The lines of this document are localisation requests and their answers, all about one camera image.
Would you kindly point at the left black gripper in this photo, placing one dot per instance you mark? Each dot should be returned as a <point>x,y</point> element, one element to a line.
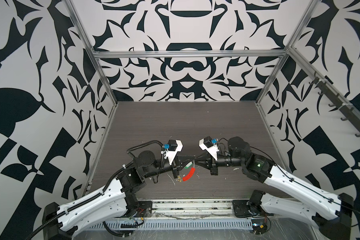
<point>176,165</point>

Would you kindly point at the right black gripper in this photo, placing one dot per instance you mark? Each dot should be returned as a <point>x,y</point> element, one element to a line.
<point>206,160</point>

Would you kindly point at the green key tag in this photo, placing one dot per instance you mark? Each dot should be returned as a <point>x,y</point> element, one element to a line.
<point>190,164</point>

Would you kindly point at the red key tag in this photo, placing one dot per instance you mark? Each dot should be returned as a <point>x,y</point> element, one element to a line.
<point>189,175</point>

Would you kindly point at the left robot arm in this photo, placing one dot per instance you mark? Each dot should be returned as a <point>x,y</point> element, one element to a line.
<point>115,199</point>

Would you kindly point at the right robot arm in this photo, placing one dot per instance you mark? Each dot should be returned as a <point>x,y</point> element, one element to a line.
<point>331,214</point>

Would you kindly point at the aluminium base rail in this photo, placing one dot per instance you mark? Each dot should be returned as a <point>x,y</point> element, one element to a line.
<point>191,208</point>

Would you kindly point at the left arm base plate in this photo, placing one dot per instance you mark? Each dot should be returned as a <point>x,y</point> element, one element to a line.
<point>139,209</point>

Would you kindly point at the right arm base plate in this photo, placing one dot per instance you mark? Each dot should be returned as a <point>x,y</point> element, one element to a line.
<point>242,209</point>

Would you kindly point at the white slotted cable duct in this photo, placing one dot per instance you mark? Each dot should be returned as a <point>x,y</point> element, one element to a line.
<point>198,224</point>

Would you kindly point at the black wall hook rail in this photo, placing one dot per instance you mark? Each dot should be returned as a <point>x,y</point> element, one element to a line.
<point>338,101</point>

